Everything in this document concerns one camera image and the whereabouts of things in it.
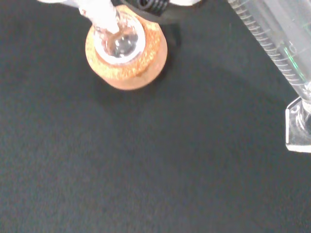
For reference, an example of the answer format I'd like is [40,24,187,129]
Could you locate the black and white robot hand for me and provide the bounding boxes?
[110,0,205,25]

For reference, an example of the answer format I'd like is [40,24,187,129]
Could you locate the clear round-bottom flask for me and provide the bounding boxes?
[93,9,146,65]

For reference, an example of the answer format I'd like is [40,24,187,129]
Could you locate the black bench cloth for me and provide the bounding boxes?
[0,0,311,233]

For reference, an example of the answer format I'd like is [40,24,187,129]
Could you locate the cork ring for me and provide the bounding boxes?
[85,15,168,91]

